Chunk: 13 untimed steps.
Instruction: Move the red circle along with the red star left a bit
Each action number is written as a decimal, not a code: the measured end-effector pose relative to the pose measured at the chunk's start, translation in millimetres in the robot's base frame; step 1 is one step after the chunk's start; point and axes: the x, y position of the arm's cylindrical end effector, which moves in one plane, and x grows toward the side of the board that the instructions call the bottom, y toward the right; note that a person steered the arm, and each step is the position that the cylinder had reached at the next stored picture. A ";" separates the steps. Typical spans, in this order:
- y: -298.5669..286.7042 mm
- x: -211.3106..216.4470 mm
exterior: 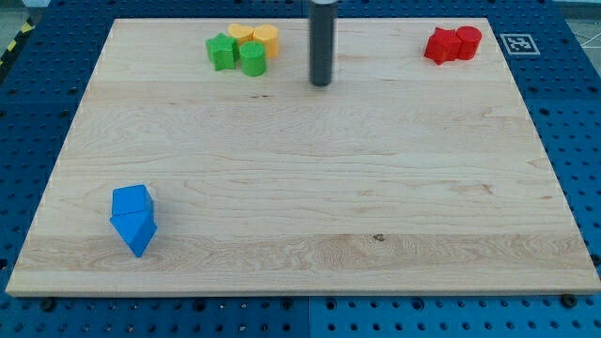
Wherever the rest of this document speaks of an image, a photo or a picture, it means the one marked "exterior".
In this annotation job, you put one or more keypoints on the black bolt on table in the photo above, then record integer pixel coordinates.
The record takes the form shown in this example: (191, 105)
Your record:
(569, 301)

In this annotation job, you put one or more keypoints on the yellow cylinder block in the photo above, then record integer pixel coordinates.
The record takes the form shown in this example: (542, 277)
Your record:
(268, 35)

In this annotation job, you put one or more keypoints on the green star block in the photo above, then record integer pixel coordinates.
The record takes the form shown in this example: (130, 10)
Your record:
(223, 52)

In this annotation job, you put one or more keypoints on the green cylinder block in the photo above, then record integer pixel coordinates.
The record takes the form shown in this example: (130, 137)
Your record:
(253, 58)

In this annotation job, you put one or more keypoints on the white fiducial marker tag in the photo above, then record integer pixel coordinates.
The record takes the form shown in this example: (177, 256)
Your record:
(519, 44)

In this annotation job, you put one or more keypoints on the red cylinder block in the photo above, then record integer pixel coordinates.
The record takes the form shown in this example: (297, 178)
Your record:
(470, 38)

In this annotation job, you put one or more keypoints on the red star block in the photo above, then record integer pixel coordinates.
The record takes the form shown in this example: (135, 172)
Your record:
(442, 46)

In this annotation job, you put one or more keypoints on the wooden board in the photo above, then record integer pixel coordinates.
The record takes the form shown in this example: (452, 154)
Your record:
(402, 177)

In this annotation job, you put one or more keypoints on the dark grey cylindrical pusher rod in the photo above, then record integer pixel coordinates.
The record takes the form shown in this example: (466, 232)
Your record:
(322, 16)

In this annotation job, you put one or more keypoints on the blue cube block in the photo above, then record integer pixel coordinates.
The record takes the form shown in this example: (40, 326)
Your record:
(131, 199)

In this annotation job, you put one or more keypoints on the blue triangular prism block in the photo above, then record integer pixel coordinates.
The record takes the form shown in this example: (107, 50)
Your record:
(136, 230)

